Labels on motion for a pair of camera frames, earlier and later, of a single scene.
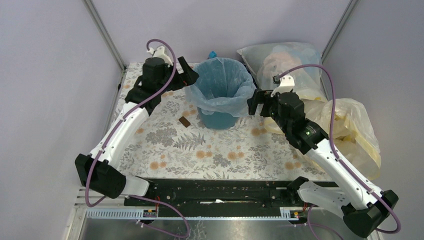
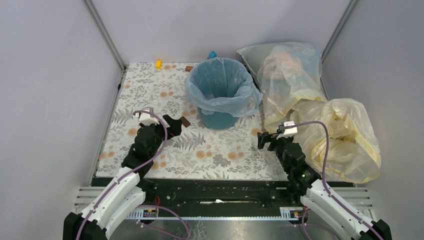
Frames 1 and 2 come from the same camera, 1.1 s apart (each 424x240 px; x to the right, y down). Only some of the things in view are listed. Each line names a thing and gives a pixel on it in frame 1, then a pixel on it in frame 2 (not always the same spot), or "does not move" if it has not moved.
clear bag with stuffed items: [268, 60] does not move
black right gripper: [260, 96] → [274, 140]
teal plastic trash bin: [218, 120] does not move
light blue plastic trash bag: [223, 86] does not move
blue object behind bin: [212, 54] does not move
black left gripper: [188, 75] → [175, 124]
